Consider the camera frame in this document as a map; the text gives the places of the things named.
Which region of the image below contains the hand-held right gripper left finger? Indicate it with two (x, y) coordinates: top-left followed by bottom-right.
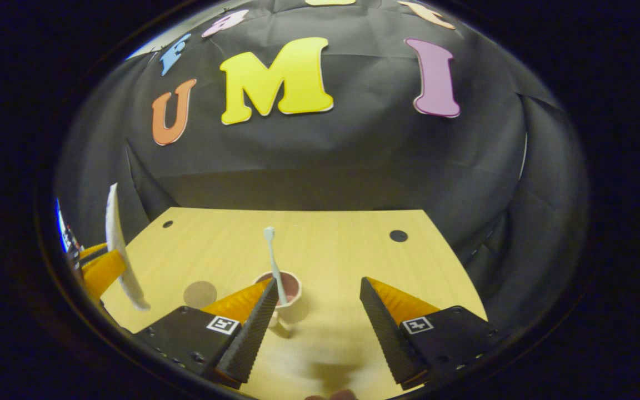
(131, 278), (279, 389)

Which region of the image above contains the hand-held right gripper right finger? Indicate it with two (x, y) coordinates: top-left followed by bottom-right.
(359, 277), (501, 391)

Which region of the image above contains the white toothpaste tube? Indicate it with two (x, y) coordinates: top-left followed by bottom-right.
(105, 183), (151, 312)

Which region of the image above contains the beige cup with handle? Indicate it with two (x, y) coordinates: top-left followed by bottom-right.
(253, 271), (303, 337)

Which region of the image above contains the round brown coaster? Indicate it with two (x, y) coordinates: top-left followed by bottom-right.
(183, 281), (218, 309)

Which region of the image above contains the pale green toothbrush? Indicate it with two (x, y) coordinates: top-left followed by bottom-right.
(263, 226), (288, 305)

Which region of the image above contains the light wooden desktop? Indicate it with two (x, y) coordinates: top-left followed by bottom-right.
(101, 207), (488, 400)

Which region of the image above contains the black backdrop cloth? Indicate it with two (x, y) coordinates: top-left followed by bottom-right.
(53, 0), (590, 345)

